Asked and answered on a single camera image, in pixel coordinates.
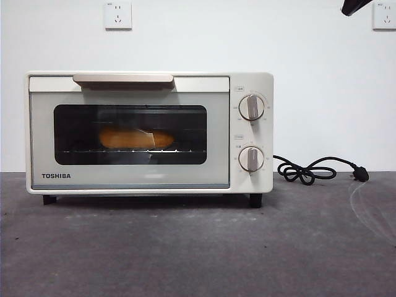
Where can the cream Toshiba toaster oven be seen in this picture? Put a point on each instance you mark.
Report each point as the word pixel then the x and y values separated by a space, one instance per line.
pixel 250 80

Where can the yellow corn cob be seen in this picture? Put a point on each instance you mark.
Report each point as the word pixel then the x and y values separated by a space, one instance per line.
pixel 123 139

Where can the cream timer knob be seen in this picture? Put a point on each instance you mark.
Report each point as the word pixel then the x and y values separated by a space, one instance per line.
pixel 251 159

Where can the cream temperature knob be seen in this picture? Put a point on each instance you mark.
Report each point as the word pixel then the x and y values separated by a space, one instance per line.
pixel 251 107

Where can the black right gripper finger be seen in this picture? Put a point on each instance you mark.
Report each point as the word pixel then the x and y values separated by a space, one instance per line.
pixel 354 6

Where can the white wall socket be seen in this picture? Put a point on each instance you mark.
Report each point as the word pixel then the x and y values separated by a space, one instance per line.
pixel 386 18
pixel 117 15

